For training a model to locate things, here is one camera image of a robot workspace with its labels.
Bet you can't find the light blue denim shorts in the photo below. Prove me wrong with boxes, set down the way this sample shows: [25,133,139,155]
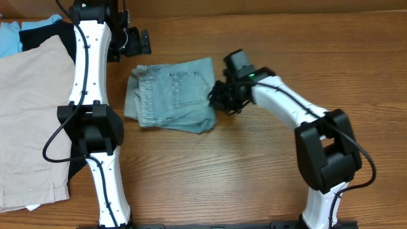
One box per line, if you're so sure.
[124,57,216,134]

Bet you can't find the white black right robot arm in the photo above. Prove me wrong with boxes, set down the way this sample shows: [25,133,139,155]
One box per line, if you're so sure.
[209,50,362,228]

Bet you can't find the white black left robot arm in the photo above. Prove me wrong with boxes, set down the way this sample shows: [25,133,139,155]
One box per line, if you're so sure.
[56,1,151,228]

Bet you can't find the black garment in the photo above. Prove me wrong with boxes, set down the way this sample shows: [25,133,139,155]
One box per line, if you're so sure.
[19,21,86,181]

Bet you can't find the beige shorts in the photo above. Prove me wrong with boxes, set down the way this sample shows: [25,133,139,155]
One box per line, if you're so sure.
[1,36,75,212]

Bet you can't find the light blue shirt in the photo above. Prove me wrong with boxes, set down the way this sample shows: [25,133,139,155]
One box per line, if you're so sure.
[1,14,62,58]

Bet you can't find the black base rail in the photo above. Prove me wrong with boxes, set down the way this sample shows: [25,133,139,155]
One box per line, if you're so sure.
[76,220,359,229]

